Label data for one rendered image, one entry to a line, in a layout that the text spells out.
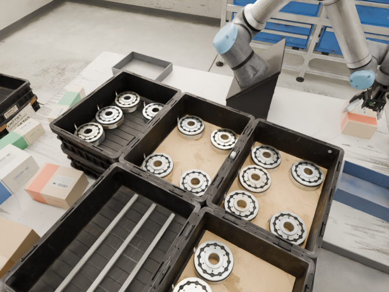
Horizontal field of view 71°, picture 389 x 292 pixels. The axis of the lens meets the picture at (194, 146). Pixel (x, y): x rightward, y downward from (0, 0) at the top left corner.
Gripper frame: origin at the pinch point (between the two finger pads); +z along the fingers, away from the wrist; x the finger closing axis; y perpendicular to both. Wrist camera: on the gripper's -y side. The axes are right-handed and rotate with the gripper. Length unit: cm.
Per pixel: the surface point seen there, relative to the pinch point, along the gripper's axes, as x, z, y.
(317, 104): -16.8, 6.0, -9.5
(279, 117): -33.5, 5.9, 6.5
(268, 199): -33, -7, 62
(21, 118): -180, 32, 29
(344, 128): -5.8, 2.9, 8.2
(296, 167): -27, -10, 49
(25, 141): -133, 3, 61
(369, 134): 4.6, 3.1, 8.1
